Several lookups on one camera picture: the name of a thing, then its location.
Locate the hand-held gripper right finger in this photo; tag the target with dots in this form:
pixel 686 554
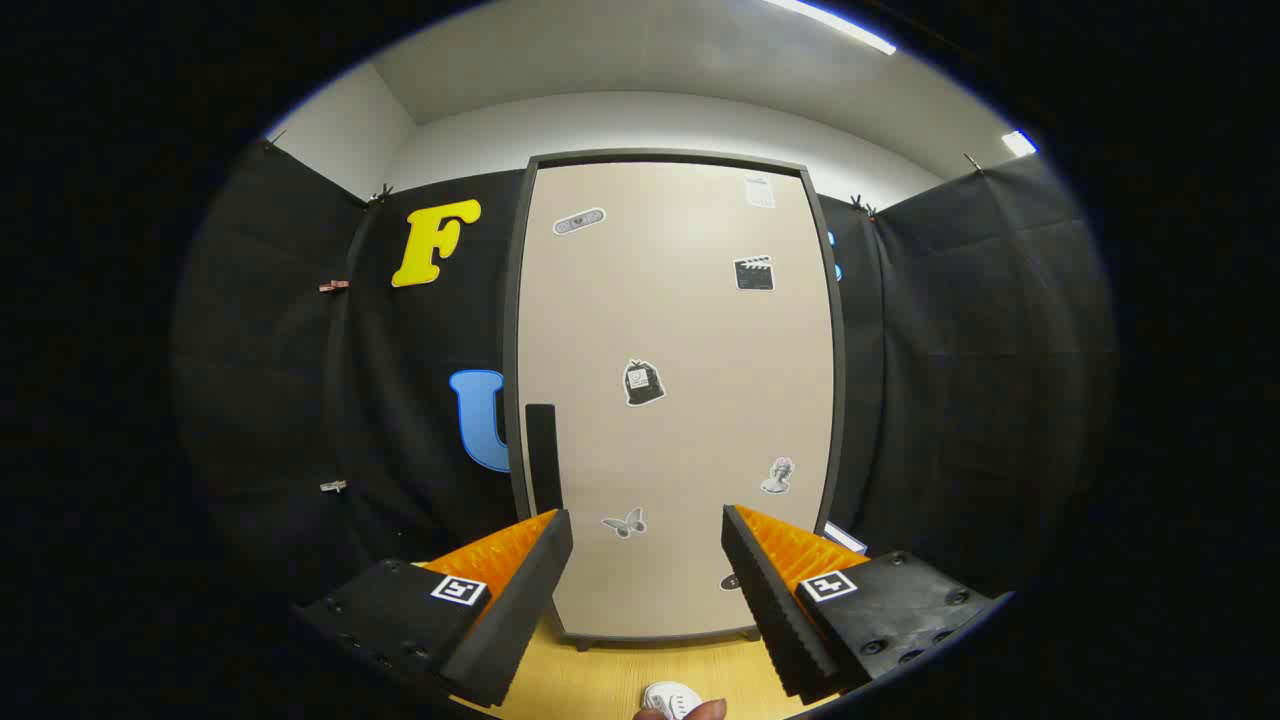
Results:
pixel 770 600

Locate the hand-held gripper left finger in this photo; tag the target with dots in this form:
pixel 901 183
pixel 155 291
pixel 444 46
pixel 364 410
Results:
pixel 520 610

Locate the white sneaker shoe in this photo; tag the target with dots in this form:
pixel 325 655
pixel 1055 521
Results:
pixel 668 696

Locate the beige shoe cabinet door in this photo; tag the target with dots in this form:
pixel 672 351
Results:
pixel 680 330

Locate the white blue book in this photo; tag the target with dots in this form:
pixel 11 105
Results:
pixel 845 537

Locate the black backdrop cloth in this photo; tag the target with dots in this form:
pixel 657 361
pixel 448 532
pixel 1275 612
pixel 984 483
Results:
pixel 950 350

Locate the small ceiling light panel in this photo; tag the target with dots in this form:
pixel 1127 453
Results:
pixel 1019 143

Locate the long ceiling light strip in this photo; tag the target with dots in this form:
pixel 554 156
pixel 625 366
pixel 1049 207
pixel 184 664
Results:
pixel 840 26

